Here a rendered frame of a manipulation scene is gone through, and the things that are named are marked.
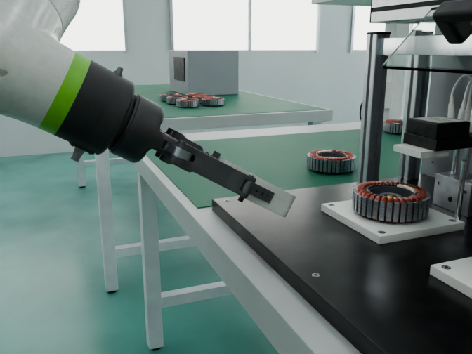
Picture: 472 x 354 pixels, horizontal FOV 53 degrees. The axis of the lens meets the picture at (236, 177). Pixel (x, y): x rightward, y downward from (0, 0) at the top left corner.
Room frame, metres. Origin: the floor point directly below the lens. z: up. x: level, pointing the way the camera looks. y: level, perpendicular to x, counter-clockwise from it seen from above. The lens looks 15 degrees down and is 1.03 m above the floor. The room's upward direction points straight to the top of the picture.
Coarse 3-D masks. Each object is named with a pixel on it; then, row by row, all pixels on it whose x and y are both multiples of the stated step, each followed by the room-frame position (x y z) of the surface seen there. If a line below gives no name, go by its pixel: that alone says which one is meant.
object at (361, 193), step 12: (360, 192) 0.68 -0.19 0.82; (372, 192) 0.71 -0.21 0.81; (384, 192) 0.71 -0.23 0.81; (396, 192) 0.72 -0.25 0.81; (408, 192) 0.70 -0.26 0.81; (420, 192) 0.67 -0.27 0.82; (360, 204) 0.67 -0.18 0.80; (372, 204) 0.65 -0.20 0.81; (384, 204) 0.64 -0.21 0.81; (396, 204) 0.64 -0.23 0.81; (408, 204) 0.64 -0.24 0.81; (420, 204) 0.64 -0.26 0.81; (372, 216) 0.65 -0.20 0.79; (384, 216) 0.64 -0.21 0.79; (396, 216) 0.64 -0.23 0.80; (408, 216) 0.64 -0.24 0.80; (420, 216) 0.64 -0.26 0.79
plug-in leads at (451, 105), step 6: (456, 84) 0.76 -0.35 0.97; (468, 84) 0.74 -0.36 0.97; (450, 96) 0.76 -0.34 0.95; (468, 96) 0.77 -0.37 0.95; (450, 102) 0.76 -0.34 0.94; (462, 102) 0.74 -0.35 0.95; (468, 102) 0.76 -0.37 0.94; (450, 108) 0.76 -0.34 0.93; (462, 108) 0.73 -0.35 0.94; (468, 108) 0.76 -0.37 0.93; (450, 114) 0.76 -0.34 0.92; (462, 114) 0.73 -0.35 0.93; (468, 114) 0.76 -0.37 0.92; (468, 120) 0.76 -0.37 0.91
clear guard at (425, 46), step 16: (416, 32) 0.49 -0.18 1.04; (432, 32) 0.47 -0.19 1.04; (400, 48) 0.49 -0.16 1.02; (416, 48) 0.47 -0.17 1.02; (432, 48) 0.45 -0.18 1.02; (448, 48) 0.43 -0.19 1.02; (464, 48) 0.42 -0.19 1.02; (384, 64) 0.49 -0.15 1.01; (400, 64) 0.47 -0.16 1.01; (416, 64) 0.45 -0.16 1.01; (432, 64) 0.43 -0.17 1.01; (448, 64) 0.41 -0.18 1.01; (464, 64) 0.40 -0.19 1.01
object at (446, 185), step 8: (440, 176) 0.76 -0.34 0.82; (448, 176) 0.75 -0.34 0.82; (456, 176) 0.75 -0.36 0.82; (440, 184) 0.76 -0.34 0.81; (448, 184) 0.74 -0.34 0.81; (456, 184) 0.73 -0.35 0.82; (440, 192) 0.75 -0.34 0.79; (448, 192) 0.74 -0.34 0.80; (456, 192) 0.73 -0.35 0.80; (464, 192) 0.71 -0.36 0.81; (440, 200) 0.75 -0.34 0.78; (448, 200) 0.74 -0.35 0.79; (456, 200) 0.72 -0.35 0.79; (464, 200) 0.71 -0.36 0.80; (448, 208) 0.74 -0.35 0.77; (464, 208) 0.71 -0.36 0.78
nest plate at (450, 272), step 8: (440, 264) 0.51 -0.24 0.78; (448, 264) 0.51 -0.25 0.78; (456, 264) 0.51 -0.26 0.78; (464, 264) 0.51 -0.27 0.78; (432, 272) 0.50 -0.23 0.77; (440, 272) 0.49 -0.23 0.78; (448, 272) 0.49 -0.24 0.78; (456, 272) 0.49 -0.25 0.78; (464, 272) 0.49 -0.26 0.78; (448, 280) 0.48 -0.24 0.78; (456, 280) 0.47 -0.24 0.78; (464, 280) 0.47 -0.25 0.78; (456, 288) 0.47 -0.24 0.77; (464, 288) 0.46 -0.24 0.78
